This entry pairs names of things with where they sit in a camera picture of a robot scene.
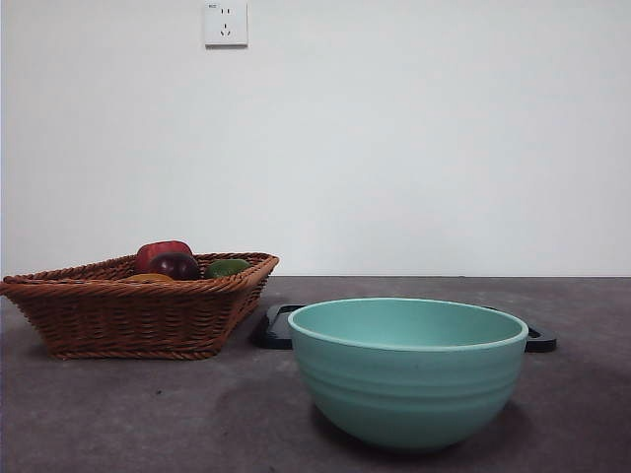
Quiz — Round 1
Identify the black rectangular tray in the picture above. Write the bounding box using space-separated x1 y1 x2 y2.
250 304 558 354

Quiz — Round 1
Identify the dark purple round fruit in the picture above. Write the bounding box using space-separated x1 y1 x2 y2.
147 251 202 282

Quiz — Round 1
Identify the green fruit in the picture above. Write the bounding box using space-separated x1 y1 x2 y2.
203 258 252 280

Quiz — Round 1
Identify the brown wicker basket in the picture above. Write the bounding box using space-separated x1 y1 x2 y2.
0 251 281 361

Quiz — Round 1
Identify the teal ribbed bowl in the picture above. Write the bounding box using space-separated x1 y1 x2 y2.
287 297 529 454

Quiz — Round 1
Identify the red bell pepper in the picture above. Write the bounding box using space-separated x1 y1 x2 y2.
135 239 194 275

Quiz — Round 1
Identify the white wall power socket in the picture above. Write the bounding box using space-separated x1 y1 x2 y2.
204 1 249 49

